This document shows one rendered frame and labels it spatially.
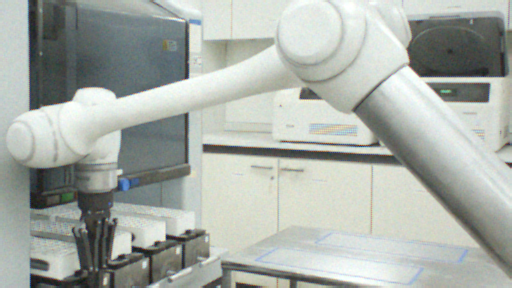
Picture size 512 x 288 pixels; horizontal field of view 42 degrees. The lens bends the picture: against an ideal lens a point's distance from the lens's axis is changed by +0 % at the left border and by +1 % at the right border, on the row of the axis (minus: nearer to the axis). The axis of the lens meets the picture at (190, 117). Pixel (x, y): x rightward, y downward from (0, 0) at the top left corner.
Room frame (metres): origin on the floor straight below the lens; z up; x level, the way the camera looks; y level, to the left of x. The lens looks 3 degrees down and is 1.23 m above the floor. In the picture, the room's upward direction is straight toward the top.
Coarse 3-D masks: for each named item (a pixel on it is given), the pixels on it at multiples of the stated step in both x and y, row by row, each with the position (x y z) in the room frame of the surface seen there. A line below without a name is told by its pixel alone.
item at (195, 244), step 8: (192, 232) 1.79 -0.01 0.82; (200, 232) 1.80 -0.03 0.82; (184, 240) 1.73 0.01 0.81; (192, 240) 1.75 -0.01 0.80; (200, 240) 1.78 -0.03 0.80; (208, 240) 1.82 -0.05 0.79; (184, 248) 1.72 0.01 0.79; (192, 248) 1.75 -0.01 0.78; (200, 248) 1.78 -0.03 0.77; (208, 248) 1.82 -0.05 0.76; (184, 256) 1.71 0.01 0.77; (192, 256) 1.75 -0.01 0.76; (200, 256) 1.78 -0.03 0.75; (208, 256) 1.82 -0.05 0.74; (216, 256) 1.78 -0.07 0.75; (192, 264) 1.75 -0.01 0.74; (200, 264) 1.71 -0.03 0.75; (208, 264) 1.73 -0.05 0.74
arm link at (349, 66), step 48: (336, 0) 0.89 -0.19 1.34; (288, 48) 0.90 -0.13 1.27; (336, 48) 0.88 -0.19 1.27; (384, 48) 0.90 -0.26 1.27; (336, 96) 0.93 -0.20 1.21; (384, 96) 0.90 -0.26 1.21; (432, 96) 0.90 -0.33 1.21; (384, 144) 0.93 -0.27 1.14; (432, 144) 0.87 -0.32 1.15; (480, 144) 0.88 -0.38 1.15; (432, 192) 0.89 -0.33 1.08; (480, 192) 0.85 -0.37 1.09; (480, 240) 0.86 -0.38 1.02
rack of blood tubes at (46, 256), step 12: (36, 240) 1.49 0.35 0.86; (48, 240) 1.49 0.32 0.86; (36, 252) 1.39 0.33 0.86; (48, 252) 1.39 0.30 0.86; (60, 252) 1.39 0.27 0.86; (72, 252) 1.39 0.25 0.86; (36, 264) 1.50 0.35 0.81; (48, 264) 1.50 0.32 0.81; (60, 264) 1.36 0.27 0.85; (72, 264) 1.38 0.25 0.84; (48, 276) 1.37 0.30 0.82; (60, 276) 1.36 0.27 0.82
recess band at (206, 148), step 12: (204, 144) 3.91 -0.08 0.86; (276, 156) 3.68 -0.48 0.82; (288, 156) 3.64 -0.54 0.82; (300, 156) 3.61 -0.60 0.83; (312, 156) 3.57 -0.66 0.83; (324, 156) 3.54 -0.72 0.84; (336, 156) 3.50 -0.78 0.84; (348, 156) 3.47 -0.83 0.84; (360, 156) 3.44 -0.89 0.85; (372, 156) 3.41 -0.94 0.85; (384, 156) 3.38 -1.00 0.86
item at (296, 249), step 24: (264, 240) 1.69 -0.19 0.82; (288, 240) 1.69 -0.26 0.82; (312, 240) 1.69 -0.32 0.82; (336, 240) 1.70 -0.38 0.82; (360, 240) 1.70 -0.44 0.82; (384, 240) 1.70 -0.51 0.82; (408, 240) 1.70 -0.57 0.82; (240, 264) 1.47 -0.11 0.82; (264, 264) 1.46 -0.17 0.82; (288, 264) 1.46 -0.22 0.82; (312, 264) 1.47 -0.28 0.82; (336, 264) 1.47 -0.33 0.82; (360, 264) 1.47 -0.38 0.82; (384, 264) 1.47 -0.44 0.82; (408, 264) 1.47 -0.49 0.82; (432, 264) 1.48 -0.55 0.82; (456, 264) 1.48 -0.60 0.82; (480, 264) 1.48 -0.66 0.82
